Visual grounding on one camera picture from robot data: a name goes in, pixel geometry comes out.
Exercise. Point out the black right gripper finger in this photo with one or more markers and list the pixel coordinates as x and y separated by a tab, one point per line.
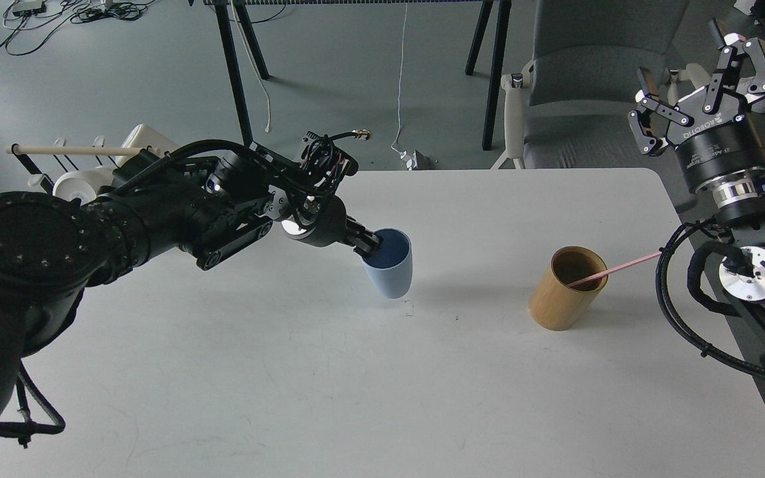
740	71
651	118

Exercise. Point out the wooden dowel rod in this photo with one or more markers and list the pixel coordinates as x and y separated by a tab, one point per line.
17	149

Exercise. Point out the light blue cup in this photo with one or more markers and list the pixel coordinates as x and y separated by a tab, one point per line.
390	268

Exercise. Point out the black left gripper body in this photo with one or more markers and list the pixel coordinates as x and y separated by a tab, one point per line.
332	225

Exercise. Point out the bamboo cylinder holder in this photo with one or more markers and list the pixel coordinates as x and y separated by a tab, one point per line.
556	304

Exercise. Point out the black wire dish rack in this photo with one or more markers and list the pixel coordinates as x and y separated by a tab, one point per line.
44	170

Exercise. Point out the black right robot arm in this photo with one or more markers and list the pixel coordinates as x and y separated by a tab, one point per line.
726	274

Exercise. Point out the grey office chair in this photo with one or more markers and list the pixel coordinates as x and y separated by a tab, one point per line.
569	105

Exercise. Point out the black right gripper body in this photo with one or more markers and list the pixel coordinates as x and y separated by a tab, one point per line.
710	148

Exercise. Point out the black trestle table legs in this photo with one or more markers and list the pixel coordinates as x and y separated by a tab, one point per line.
372	59

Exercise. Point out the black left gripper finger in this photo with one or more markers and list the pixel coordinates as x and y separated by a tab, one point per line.
366	244

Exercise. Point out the pink chopstick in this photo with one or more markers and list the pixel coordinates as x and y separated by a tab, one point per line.
604	273

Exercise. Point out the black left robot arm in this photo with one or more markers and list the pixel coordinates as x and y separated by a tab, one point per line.
211	199

